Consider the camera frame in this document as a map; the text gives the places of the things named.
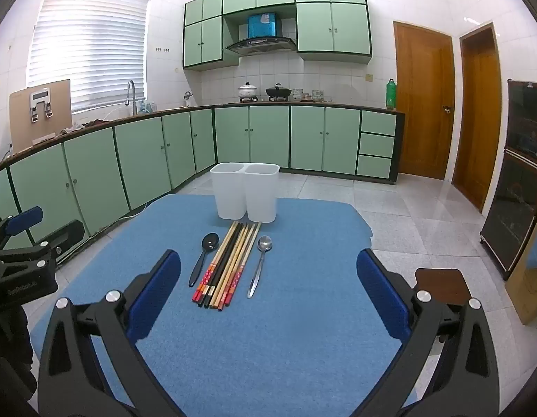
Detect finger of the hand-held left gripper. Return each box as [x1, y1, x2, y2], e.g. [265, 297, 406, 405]
[0, 206, 45, 251]
[0, 220, 85, 272]

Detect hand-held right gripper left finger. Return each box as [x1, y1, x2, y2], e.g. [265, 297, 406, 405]
[37, 250, 182, 417]

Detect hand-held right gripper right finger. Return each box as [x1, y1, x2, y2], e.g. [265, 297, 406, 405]
[351, 249, 500, 417]

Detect red patterned dark chopstick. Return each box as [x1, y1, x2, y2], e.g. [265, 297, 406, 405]
[196, 221, 240, 304]
[191, 221, 236, 301]

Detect black chopstick with gold band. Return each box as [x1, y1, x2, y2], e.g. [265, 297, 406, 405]
[202, 222, 243, 306]

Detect black plastic spoon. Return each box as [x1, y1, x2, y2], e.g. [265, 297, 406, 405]
[189, 232, 220, 288]

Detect black chopstick silver band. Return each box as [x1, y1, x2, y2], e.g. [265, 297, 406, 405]
[206, 223, 247, 308]

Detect plain wooden chopstick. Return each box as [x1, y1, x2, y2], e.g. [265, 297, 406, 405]
[211, 223, 250, 309]
[216, 223, 254, 310]

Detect red patterned tan chopstick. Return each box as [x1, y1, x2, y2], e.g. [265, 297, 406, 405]
[227, 221, 262, 307]
[221, 222, 258, 310]

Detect silver metal spoon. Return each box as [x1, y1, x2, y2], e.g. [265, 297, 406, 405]
[247, 235, 273, 299]

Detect white plastic utensil holder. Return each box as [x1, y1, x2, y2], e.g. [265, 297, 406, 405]
[210, 162, 248, 220]
[244, 163, 280, 223]

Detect brown wooden stool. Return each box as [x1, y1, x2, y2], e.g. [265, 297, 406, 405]
[414, 268, 470, 309]

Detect green base cabinets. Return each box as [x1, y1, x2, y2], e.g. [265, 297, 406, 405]
[0, 103, 406, 261]

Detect wooden board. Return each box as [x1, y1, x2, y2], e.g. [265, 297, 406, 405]
[9, 79, 72, 153]

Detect blue felt table mat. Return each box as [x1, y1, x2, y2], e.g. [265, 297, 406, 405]
[29, 195, 373, 417]

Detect white device on board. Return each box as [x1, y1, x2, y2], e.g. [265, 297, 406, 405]
[29, 88, 54, 123]

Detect cardboard box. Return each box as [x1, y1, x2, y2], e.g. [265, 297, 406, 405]
[505, 208, 537, 326]

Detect chrome kitchen faucet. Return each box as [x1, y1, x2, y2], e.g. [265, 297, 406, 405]
[125, 79, 138, 116]

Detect black glass-front cabinet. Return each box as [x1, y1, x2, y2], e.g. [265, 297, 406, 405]
[480, 79, 537, 281]

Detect white window blind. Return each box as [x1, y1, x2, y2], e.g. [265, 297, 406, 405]
[27, 0, 152, 114]

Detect wooden door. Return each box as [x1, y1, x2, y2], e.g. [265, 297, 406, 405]
[451, 23, 503, 213]
[393, 21, 456, 181]

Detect black range hood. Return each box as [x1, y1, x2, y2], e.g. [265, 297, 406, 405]
[225, 37, 297, 57]

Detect blue wrapped hood chimney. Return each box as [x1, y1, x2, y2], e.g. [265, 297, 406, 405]
[247, 13, 278, 39]

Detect green wall cabinets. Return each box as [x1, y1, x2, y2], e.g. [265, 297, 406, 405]
[182, 0, 373, 70]

